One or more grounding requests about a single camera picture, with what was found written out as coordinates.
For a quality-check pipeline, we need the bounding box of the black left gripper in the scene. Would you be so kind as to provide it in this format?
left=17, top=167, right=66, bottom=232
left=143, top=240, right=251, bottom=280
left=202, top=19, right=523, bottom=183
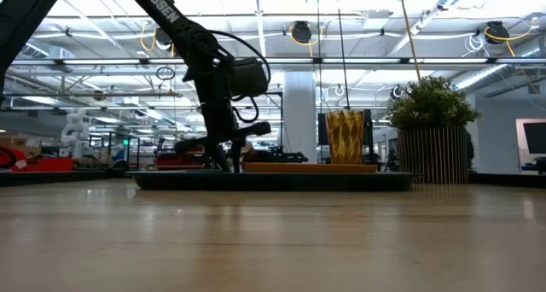
left=174, top=61, right=272, bottom=173

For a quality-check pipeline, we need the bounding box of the orange plastic plate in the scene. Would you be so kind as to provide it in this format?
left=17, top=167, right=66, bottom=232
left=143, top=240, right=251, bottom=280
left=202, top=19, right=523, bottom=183
left=241, top=161, right=379, bottom=175

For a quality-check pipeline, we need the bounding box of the dark green plastic tray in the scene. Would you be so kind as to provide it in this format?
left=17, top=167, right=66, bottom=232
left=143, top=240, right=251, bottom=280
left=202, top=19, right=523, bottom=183
left=126, top=170, right=421, bottom=193

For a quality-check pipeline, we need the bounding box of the red background object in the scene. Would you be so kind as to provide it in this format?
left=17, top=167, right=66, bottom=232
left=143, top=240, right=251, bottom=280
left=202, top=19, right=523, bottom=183
left=155, top=149, right=206, bottom=170
left=0, top=145, right=73, bottom=173

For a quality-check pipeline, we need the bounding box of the white building pillar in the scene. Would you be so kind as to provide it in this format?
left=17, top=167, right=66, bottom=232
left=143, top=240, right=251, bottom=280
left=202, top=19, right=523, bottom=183
left=282, top=71, right=320, bottom=164

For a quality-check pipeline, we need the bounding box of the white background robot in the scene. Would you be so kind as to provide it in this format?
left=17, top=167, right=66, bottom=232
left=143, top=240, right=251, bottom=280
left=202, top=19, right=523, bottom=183
left=59, top=108, right=91, bottom=159

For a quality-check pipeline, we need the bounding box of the potted plant in ribbed pot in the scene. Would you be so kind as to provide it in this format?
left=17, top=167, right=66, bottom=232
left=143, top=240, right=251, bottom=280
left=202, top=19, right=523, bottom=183
left=387, top=74, right=482, bottom=185

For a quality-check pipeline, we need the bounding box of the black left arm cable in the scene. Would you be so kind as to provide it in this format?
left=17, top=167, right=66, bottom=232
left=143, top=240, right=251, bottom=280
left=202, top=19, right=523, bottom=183
left=207, top=29, right=273, bottom=125

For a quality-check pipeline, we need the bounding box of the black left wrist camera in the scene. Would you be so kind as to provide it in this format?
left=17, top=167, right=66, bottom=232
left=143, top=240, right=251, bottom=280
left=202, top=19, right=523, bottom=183
left=231, top=56, right=270, bottom=98

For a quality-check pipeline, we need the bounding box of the black ceiling cable reel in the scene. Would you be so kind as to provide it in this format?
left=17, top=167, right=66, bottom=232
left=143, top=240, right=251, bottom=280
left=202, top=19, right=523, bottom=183
left=484, top=20, right=511, bottom=45
left=153, top=26, right=175, bottom=52
left=289, top=20, right=314, bottom=45

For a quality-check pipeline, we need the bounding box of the black aluminium table frame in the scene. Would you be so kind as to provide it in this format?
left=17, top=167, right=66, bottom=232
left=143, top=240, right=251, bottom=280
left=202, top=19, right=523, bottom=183
left=0, top=170, right=546, bottom=189

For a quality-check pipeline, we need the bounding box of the yellow hanging cable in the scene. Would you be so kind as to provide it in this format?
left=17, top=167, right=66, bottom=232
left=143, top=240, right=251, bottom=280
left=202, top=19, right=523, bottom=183
left=397, top=0, right=422, bottom=83

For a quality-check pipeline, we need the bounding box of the dark wall screen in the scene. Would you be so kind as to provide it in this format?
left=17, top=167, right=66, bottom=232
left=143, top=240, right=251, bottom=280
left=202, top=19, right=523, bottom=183
left=514, top=117, right=546, bottom=156

